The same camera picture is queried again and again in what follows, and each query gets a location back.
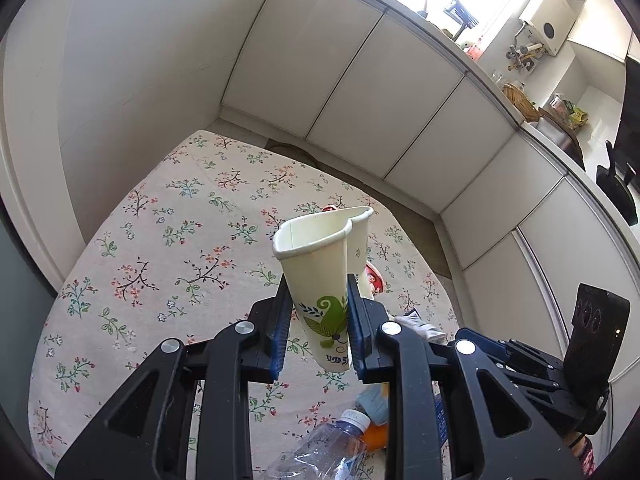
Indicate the metal pipes and valves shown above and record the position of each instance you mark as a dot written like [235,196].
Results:
[522,52]

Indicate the black frying pan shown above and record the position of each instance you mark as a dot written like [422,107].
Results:
[617,185]

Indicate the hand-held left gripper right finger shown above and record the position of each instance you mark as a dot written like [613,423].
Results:
[354,320]

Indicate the yellow green packet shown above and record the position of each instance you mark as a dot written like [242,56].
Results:
[576,114]

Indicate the wicker basket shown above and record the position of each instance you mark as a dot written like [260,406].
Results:
[520,100]

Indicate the clear plastic bottle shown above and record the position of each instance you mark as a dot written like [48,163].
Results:
[320,450]

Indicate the white wall cabinet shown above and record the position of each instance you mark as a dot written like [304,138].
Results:
[602,25]

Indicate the squashed paper cup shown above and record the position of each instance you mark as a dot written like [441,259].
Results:
[315,270]

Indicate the white water heater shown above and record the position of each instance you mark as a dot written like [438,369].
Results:
[552,15]

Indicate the person's right forearm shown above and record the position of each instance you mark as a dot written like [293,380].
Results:
[584,460]

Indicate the white paper towel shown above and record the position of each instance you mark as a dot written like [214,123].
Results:
[417,327]

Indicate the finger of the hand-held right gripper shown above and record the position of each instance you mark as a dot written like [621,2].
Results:
[520,355]
[560,407]

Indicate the floral tablecloth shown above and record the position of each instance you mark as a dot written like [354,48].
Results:
[175,210]

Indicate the black rack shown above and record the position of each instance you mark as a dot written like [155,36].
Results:
[462,15]

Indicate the white kitchen base cabinet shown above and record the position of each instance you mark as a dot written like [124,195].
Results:
[410,110]

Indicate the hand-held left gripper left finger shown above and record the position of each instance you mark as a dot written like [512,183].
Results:
[278,345]

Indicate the blue and white box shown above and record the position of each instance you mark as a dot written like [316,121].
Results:
[441,420]

